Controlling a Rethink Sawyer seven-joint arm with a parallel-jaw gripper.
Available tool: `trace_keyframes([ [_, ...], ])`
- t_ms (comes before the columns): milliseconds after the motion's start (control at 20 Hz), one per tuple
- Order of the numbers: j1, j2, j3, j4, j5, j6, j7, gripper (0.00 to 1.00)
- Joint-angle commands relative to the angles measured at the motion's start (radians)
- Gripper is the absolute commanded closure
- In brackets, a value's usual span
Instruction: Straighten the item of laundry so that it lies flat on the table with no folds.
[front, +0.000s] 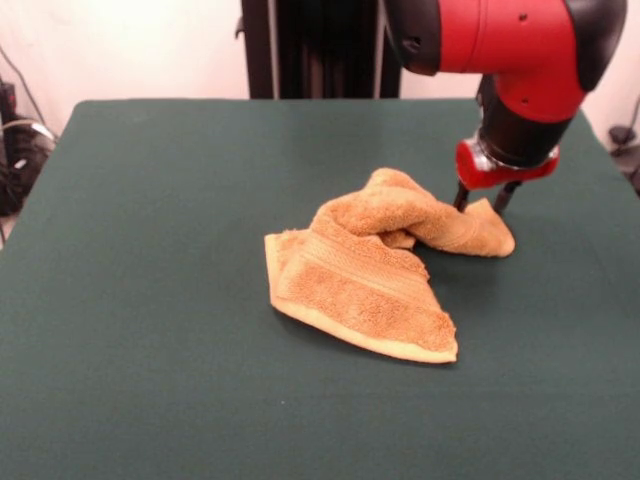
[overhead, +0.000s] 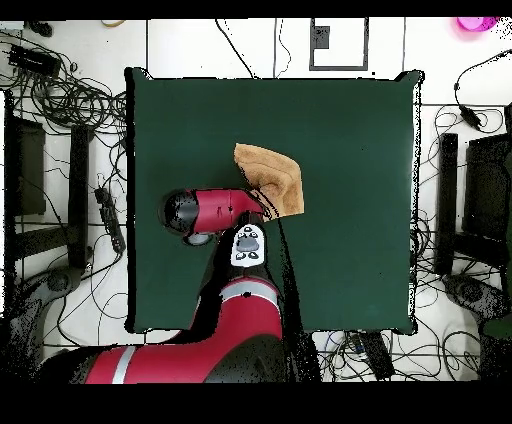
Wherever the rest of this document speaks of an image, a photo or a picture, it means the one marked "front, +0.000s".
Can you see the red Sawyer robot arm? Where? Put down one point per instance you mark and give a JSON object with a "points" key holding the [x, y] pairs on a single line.
{"points": [[500, 35]]}

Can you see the tan terry towel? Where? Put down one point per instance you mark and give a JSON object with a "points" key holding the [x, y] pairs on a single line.
{"points": [[350, 290]]}

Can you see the black plug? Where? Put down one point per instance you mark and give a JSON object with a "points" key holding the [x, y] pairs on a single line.
{"points": [[621, 135]]}

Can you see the dark green table cloth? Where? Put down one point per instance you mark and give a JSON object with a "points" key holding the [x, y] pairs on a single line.
{"points": [[150, 300]]}

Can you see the black upright power strip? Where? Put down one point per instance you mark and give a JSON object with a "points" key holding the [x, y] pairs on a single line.
{"points": [[7, 97]]}

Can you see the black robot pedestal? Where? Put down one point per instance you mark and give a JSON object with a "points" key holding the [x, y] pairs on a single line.
{"points": [[325, 50]]}

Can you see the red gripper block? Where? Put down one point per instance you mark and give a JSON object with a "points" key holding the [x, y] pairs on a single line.
{"points": [[470, 170]]}

